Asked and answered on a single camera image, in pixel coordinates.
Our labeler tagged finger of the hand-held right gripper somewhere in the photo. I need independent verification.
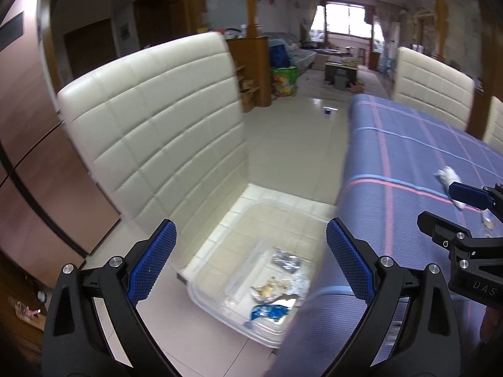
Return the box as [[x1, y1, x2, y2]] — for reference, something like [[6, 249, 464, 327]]
[[417, 211, 503, 262], [448, 182, 503, 210]]

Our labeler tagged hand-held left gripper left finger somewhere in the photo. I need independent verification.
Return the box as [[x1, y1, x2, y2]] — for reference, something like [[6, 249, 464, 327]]
[[41, 219, 177, 377]]

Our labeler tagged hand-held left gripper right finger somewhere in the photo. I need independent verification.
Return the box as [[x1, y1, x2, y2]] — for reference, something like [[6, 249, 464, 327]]
[[320, 217, 461, 377]]

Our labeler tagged white tissue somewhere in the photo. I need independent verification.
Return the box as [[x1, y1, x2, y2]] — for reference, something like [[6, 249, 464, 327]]
[[433, 166, 466, 210]]

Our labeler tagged silver foil wrapper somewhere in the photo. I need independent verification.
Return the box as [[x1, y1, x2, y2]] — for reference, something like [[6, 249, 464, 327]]
[[271, 248, 303, 272]]

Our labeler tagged cream wrapper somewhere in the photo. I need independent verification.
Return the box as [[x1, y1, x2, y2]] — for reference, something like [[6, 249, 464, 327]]
[[250, 277, 311, 303]]

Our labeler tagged clear plastic bin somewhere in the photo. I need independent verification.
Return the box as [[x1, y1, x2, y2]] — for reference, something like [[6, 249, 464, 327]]
[[185, 199, 339, 349]]

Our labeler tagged blue foil wrapper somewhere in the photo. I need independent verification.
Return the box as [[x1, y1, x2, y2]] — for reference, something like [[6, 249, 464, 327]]
[[246, 302, 291, 328]]

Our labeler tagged white quilted leather chair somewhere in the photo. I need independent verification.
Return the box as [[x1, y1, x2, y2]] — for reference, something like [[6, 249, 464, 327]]
[[57, 31, 339, 283], [481, 96, 503, 150], [391, 46, 476, 130]]

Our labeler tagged blue plaid tablecloth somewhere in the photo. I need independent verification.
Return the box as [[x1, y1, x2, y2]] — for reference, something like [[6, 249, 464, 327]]
[[271, 93, 503, 377]]

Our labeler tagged brown wooden wardrobe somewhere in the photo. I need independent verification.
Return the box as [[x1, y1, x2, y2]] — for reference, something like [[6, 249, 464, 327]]
[[0, 0, 122, 289]]

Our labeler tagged coffee table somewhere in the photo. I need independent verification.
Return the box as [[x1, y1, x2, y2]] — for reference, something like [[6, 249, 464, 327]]
[[324, 57, 360, 87]]

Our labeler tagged wooden column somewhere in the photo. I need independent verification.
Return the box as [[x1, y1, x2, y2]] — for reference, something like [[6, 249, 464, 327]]
[[432, 0, 449, 59], [244, 0, 256, 38]]

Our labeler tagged colourful printed bag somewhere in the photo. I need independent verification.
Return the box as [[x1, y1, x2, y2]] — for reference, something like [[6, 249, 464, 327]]
[[270, 67, 299, 98]]

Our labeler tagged grey sofa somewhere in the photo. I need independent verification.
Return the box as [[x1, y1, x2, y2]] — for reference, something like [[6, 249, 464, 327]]
[[263, 31, 319, 73]]

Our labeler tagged window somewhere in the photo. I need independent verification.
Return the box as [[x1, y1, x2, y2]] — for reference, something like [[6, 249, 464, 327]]
[[310, 2, 374, 40]]

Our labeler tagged blue bag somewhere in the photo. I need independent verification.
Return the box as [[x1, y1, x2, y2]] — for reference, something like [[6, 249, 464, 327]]
[[269, 43, 291, 69]]

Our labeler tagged wooden shelf cabinet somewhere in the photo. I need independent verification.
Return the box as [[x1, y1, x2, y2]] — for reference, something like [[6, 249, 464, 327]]
[[226, 35, 274, 107]]

